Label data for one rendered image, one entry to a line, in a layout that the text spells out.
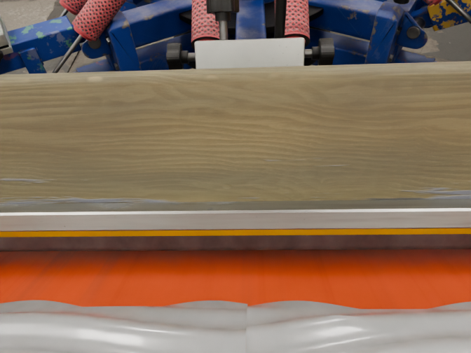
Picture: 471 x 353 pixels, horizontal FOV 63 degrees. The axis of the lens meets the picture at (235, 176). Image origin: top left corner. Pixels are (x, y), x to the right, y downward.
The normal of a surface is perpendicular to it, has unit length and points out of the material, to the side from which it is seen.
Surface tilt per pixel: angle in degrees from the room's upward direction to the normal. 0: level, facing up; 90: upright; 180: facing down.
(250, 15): 0
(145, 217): 58
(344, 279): 30
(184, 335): 14
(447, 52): 0
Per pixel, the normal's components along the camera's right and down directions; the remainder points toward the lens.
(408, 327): 0.03, -0.82
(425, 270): -0.03, -0.95
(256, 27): -0.05, -0.65
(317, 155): -0.04, 0.29
